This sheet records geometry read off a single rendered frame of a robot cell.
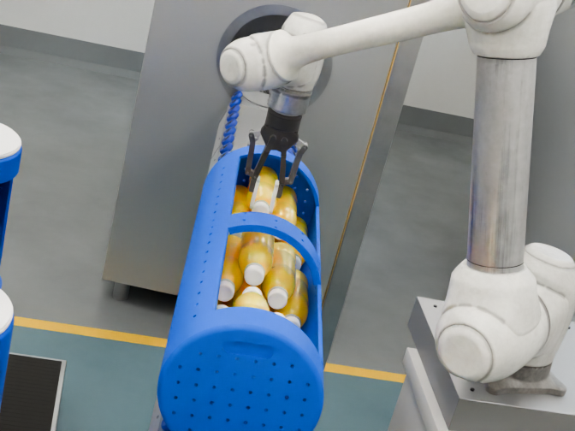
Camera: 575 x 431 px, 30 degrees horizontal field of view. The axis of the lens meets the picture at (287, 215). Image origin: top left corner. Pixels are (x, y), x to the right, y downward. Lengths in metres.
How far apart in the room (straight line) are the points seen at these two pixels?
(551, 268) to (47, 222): 3.05
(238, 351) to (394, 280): 3.22
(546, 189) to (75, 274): 1.91
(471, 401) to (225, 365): 0.52
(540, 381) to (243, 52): 0.87
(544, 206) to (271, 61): 2.43
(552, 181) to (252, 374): 2.67
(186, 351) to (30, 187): 3.31
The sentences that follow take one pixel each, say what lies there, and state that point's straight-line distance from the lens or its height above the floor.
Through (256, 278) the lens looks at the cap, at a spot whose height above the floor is 1.15.
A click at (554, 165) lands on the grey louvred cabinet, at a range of 4.34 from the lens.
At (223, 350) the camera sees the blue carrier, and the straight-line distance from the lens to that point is 1.81.
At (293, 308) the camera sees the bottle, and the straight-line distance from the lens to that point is 2.18.
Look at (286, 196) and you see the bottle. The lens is 2.53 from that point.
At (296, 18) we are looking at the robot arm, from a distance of 2.24.
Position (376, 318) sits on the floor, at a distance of 4.61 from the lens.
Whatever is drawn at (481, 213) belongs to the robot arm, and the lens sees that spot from 1.89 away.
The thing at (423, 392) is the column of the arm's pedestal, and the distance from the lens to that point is 2.22.
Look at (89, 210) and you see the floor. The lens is 4.93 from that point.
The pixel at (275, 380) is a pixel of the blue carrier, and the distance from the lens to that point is 1.83.
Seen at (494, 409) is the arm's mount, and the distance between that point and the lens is 2.12.
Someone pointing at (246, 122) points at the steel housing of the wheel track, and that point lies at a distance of 3.62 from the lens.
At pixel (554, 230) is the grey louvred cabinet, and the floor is 0.67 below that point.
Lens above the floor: 2.11
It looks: 23 degrees down
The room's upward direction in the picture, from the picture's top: 15 degrees clockwise
